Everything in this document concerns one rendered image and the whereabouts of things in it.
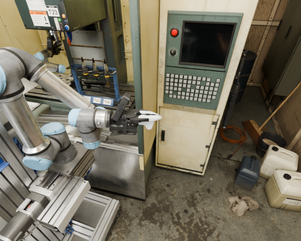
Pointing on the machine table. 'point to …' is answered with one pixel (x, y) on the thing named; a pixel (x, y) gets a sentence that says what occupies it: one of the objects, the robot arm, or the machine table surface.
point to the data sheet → (36, 5)
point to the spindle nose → (58, 36)
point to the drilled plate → (68, 79)
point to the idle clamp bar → (95, 83)
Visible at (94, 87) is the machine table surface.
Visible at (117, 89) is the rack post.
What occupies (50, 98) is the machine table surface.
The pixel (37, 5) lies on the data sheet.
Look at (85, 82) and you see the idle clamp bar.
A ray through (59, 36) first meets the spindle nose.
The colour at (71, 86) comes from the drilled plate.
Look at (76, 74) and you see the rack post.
